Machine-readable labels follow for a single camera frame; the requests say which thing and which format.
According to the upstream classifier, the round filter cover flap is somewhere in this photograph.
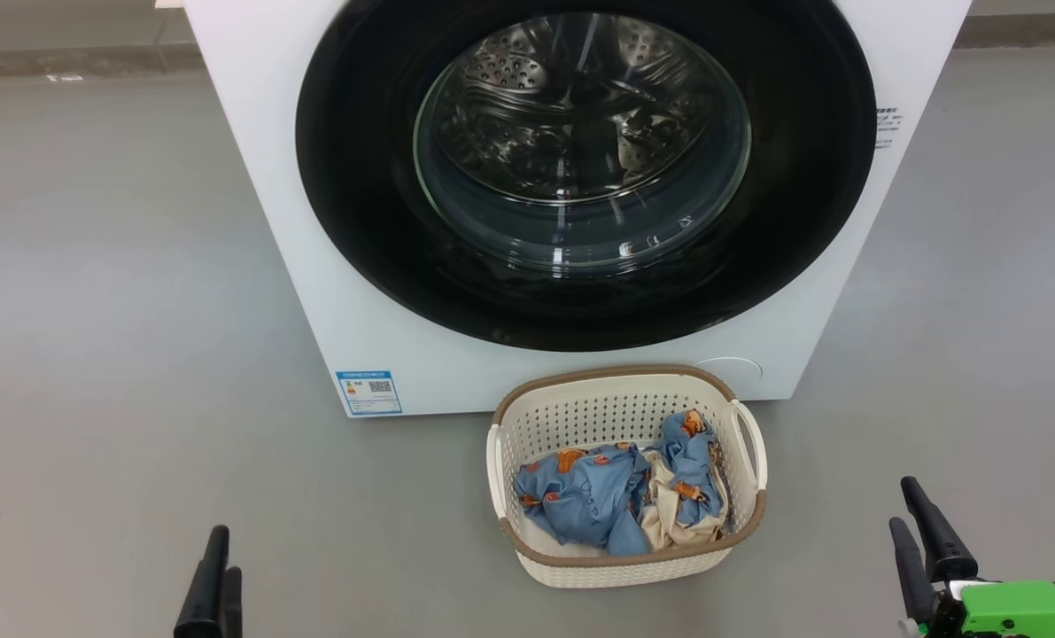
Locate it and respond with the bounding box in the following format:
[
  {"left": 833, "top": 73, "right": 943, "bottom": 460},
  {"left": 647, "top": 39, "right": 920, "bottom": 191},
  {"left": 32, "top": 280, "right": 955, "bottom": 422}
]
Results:
[{"left": 694, "top": 357, "right": 764, "bottom": 386}]

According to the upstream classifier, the white front-load washing machine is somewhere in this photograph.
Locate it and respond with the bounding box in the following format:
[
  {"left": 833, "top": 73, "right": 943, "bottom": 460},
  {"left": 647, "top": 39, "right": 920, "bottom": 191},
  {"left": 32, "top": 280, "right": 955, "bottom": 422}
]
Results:
[{"left": 182, "top": 0, "right": 973, "bottom": 419}]

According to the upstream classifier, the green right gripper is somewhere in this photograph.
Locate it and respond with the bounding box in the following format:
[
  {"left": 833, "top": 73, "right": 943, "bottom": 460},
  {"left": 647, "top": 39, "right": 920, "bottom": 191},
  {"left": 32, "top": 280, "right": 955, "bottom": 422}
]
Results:
[{"left": 888, "top": 477, "right": 1055, "bottom": 638}]

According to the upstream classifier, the cream perforated laundry basket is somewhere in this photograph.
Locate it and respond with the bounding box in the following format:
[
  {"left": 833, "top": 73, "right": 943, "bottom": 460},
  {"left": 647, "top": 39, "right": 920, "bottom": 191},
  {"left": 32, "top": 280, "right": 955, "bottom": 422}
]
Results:
[{"left": 486, "top": 364, "right": 769, "bottom": 590}]

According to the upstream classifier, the blue energy label sticker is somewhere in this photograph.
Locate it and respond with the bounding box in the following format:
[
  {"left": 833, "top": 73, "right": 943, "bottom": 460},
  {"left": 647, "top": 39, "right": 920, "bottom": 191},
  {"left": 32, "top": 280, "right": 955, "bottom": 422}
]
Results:
[{"left": 336, "top": 370, "right": 403, "bottom": 416}]

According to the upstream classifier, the stainless steel washing machine drum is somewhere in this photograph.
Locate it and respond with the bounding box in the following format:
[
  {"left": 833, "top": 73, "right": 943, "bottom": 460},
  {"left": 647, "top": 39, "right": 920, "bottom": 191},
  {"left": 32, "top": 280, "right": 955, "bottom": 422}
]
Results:
[{"left": 416, "top": 13, "right": 752, "bottom": 271}]

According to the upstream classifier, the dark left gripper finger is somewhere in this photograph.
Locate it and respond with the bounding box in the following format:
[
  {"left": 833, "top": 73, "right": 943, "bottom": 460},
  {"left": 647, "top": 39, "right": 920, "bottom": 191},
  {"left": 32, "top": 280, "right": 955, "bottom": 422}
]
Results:
[
  {"left": 174, "top": 525, "right": 229, "bottom": 638},
  {"left": 221, "top": 567, "right": 243, "bottom": 638}
]

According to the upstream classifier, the blue garment with orange print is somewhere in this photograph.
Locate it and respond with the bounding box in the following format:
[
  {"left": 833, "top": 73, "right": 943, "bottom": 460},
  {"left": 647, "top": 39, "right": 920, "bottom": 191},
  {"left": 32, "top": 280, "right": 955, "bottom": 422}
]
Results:
[{"left": 514, "top": 445, "right": 652, "bottom": 557}]

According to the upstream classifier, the grey round washing machine door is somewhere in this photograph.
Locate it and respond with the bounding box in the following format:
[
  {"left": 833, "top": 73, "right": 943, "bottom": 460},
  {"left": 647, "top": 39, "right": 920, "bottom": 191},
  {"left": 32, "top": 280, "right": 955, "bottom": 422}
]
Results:
[{"left": 295, "top": 0, "right": 878, "bottom": 353}]

